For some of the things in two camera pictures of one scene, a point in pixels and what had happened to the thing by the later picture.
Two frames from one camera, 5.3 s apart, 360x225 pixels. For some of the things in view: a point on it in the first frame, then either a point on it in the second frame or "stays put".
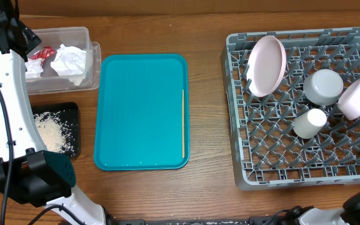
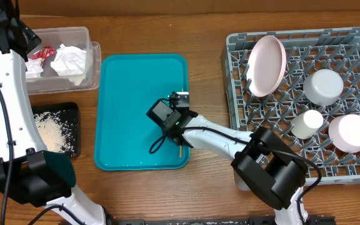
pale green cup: (309, 124) stays put
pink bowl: (357, 99) to (350, 133)
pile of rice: (56, 130) stays put
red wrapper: (44, 54) stays put
